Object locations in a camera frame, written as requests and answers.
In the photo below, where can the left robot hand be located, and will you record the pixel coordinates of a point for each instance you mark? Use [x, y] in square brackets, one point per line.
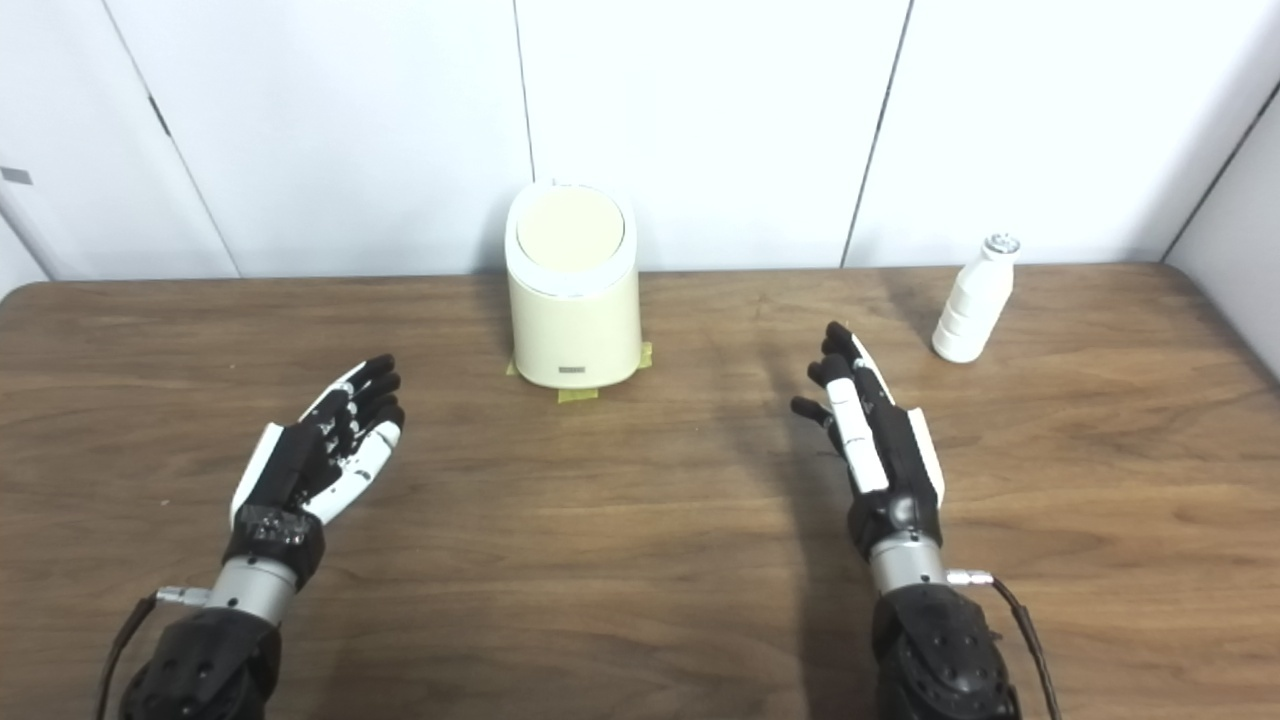
[290, 470]

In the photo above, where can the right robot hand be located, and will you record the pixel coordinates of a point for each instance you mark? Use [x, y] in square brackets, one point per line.
[895, 470]

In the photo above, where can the small white plastic bottle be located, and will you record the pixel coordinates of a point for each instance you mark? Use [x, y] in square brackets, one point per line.
[972, 305]

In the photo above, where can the round cream bin lid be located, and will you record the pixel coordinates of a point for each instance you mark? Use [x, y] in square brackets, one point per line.
[570, 228]

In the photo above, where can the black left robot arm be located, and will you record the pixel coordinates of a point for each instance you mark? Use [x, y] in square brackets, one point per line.
[205, 670]

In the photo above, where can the cream-colored bin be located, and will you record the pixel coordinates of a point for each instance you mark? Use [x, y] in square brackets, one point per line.
[575, 330]

